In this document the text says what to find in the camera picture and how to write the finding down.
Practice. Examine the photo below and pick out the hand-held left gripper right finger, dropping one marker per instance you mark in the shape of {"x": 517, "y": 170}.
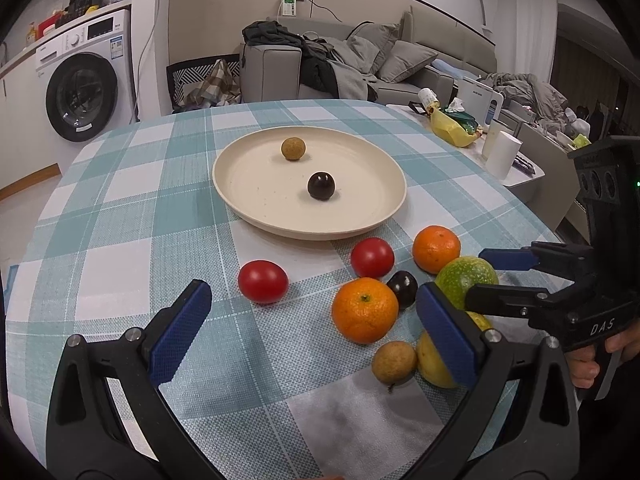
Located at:
{"x": 447, "y": 335}

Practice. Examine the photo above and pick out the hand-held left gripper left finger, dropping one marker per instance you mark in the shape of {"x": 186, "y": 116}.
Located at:
{"x": 182, "y": 332}

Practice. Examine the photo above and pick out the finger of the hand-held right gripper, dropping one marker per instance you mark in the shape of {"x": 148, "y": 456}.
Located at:
{"x": 500, "y": 299}
{"x": 507, "y": 259}

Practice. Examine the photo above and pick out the yellow-green guava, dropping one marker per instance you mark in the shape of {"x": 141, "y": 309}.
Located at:
{"x": 432, "y": 367}

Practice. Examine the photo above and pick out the green lime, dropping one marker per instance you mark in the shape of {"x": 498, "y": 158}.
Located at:
{"x": 462, "y": 272}

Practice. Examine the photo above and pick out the brown longan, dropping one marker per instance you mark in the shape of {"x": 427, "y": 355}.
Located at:
{"x": 394, "y": 364}
{"x": 293, "y": 149}

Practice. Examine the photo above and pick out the dark purple plum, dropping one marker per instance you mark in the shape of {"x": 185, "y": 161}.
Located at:
{"x": 321, "y": 186}
{"x": 402, "y": 287}

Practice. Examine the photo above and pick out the orange mandarin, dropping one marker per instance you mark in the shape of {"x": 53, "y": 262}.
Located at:
{"x": 436, "y": 249}
{"x": 365, "y": 310}

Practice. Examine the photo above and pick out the red tomato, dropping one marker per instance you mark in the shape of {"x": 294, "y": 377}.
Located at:
{"x": 372, "y": 257}
{"x": 262, "y": 281}

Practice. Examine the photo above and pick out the cream round plate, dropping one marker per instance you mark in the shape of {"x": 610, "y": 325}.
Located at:
{"x": 260, "y": 190}

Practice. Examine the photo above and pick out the person's right hand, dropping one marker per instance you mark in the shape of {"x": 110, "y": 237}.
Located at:
{"x": 584, "y": 367}

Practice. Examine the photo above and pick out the white coffee table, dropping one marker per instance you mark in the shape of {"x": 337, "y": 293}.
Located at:
{"x": 520, "y": 180}

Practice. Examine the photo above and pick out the black remote control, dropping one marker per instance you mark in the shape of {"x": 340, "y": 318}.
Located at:
{"x": 523, "y": 164}

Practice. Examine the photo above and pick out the white paper roll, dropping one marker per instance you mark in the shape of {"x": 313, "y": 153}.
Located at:
{"x": 504, "y": 156}

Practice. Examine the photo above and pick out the teal checkered tablecloth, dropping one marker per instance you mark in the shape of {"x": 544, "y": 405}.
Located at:
{"x": 125, "y": 240}

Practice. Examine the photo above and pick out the yellow plastic bag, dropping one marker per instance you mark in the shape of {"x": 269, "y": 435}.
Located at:
{"x": 450, "y": 127}

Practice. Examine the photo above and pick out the white blue appliance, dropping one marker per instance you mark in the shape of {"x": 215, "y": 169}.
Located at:
{"x": 480, "y": 97}

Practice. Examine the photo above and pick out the grey blanket pile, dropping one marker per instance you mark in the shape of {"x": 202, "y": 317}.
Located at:
{"x": 525, "y": 92}

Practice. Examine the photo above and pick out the white bottle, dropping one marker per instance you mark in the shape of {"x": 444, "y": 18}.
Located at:
{"x": 427, "y": 97}

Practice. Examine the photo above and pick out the grey pillow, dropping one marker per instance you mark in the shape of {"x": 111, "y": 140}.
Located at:
{"x": 407, "y": 61}
{"x": 372, "y": 46}

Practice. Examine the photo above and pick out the plaid cloth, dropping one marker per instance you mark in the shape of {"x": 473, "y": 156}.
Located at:
{"x": 215, "y": 85}

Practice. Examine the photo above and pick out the white washing machine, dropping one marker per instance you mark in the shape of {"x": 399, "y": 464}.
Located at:
{"x": 85, "y": 95}

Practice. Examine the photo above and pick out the dark clothing pile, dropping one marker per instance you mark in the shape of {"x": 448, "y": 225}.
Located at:
{"x": 315, "y": 67}

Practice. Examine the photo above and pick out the grey sofa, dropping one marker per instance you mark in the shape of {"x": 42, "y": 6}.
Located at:
{"x": 270, "y": 72}

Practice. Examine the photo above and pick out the white counter cabinet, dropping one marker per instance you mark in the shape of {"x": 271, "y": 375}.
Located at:
{"x": 20, "y": 100}

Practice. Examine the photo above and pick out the yellow bottle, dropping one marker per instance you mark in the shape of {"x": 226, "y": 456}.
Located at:
{"x": 32, "y": 32}

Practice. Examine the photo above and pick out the red box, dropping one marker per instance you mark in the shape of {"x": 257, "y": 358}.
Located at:
{"x": 50, "y": 24}

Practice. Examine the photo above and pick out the white green wall charger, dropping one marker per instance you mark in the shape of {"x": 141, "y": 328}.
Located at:
{"x": 289, "y": 4}

